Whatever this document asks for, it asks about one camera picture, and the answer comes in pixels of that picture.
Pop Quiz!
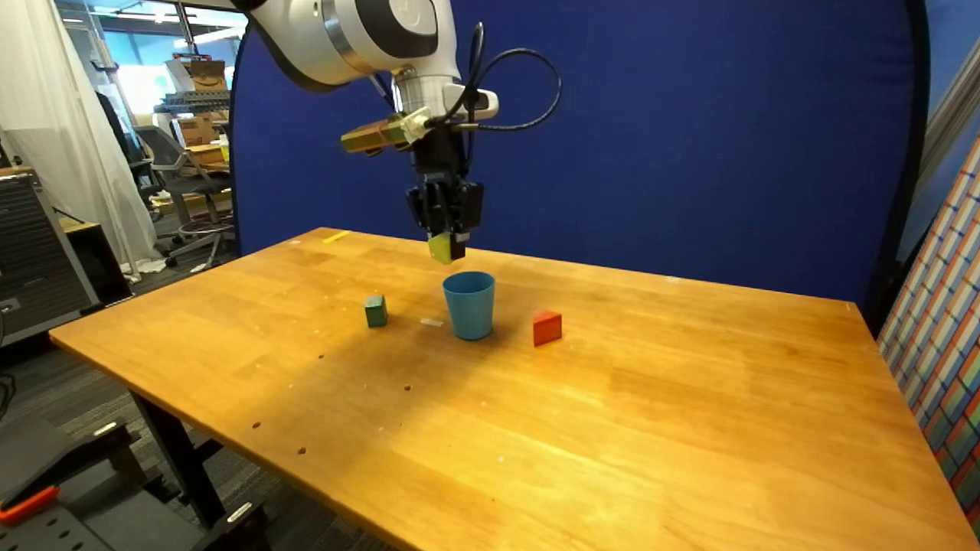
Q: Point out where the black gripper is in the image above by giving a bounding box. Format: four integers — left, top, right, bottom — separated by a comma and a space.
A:
409, 124, 485, 259

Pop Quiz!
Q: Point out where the green block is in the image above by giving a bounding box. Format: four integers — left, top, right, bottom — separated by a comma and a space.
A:
364, 293, 390, 328

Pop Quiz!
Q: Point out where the yellow block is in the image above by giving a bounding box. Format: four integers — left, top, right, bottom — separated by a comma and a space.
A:
428, 233, 454, 264

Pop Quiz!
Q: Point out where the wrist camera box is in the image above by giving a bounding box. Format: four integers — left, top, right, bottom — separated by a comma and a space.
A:
341, 109, 431, 154

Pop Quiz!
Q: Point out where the red block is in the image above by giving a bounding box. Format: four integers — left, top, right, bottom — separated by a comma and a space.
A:
534, 312, 563, 345

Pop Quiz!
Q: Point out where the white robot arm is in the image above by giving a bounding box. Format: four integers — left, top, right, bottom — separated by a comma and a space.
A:
233, 0, 495, 264

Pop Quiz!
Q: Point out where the blue plastic cup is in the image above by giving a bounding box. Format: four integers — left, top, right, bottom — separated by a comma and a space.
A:
445, 273, 495, 344

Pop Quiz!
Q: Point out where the metal storage shelf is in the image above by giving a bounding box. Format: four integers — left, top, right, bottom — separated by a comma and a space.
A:
89, 0, 238, 269

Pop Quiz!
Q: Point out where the black cable loop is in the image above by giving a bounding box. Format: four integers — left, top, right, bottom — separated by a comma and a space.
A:
462, 21, 567, 134

